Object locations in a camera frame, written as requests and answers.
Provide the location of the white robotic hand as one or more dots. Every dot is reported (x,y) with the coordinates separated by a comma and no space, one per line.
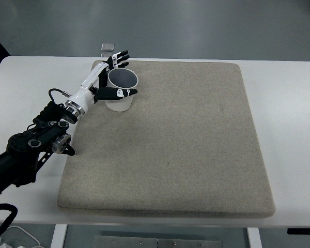
(79,102)

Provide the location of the white ribbed cup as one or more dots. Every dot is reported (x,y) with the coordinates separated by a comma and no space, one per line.
(125,82)

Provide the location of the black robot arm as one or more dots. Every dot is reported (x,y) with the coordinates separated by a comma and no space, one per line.
(27,152)

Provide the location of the small clear plastic box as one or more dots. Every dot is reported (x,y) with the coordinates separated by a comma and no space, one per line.
(107,49)

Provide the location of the beige fabric mat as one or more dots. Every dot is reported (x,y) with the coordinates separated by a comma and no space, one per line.
(187,146)

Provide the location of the white table leg left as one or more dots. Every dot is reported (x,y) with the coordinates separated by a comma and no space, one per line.
(59,235)

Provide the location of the white table leg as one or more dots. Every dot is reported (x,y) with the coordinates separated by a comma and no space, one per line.
(254,237)
(59,235)

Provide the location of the white table leg right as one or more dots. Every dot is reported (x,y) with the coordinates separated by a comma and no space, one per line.
(254,237)

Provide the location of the black desk control panel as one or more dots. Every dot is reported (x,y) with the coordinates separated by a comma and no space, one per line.
(298,231)

